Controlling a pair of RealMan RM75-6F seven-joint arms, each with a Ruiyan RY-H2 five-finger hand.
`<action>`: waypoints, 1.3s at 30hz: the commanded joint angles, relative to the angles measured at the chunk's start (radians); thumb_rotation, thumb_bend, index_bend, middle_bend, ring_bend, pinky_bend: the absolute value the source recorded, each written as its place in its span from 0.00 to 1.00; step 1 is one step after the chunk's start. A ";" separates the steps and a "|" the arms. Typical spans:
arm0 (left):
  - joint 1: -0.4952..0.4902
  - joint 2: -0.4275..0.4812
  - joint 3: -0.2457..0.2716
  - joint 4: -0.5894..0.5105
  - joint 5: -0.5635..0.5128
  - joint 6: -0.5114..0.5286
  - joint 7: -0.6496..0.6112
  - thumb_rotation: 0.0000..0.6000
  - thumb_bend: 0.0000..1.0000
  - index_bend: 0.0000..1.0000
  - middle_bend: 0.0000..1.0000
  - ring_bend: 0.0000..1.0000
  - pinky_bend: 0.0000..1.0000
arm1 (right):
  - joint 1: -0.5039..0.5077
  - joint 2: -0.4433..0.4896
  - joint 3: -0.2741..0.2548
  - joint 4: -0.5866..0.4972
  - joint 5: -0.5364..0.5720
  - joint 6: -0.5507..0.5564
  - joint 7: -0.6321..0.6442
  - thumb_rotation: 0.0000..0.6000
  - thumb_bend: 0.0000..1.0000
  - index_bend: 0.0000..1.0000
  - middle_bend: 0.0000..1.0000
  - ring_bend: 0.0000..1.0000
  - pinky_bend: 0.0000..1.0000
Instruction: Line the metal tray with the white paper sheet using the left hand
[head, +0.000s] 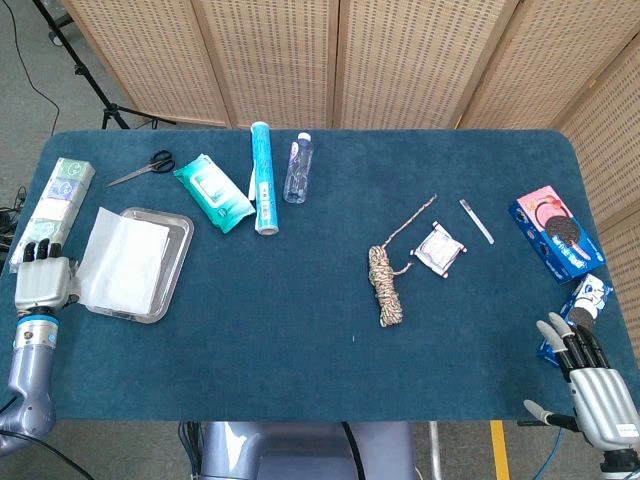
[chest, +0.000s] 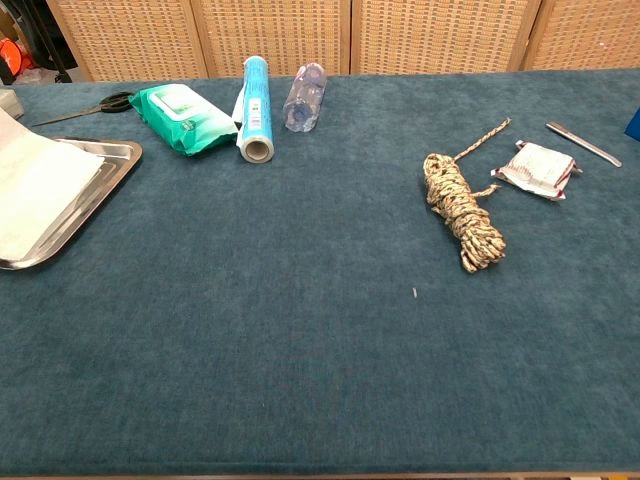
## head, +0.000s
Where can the white paper sheet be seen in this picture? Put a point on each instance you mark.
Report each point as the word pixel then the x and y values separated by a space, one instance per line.
pixel 125 260

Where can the silver metal tray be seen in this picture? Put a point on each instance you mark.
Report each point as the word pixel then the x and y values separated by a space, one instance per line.
pixel 177 250

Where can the grey robot torso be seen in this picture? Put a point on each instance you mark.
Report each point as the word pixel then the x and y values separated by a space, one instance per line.
pixel 300 450

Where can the blue cling film roll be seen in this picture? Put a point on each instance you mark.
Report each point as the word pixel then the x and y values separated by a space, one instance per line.
pixel 264 175

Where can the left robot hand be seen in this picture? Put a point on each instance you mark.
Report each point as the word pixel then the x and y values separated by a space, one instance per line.
pixel 42 282

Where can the tissue packs multipack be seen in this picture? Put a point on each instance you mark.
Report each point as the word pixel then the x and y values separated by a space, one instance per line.
pixel 62 187

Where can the blue white Oreo box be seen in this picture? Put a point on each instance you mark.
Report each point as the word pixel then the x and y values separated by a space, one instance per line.
pixel 590 292

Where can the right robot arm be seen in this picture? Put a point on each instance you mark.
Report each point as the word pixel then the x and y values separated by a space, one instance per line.
pixel 620 467

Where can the clear plastic water bottle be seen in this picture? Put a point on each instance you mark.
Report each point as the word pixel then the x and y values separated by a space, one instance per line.
pixel 297 175

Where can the teal table cloth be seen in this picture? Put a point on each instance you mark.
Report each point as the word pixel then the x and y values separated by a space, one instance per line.
pixel 300 325

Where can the white red snack packet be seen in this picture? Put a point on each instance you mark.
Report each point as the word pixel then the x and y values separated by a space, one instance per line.
pixel 439 248

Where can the pink blue Oreo box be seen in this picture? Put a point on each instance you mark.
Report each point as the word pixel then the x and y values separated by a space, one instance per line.
pixel 560 235

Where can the green wet wipes pack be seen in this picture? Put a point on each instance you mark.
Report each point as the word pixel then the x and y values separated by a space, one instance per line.
pixel 215 192

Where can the black tripod stand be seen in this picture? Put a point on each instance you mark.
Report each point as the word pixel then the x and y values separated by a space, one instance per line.
pixel 107 107

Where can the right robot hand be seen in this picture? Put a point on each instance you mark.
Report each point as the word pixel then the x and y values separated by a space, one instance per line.
pixel 597 400

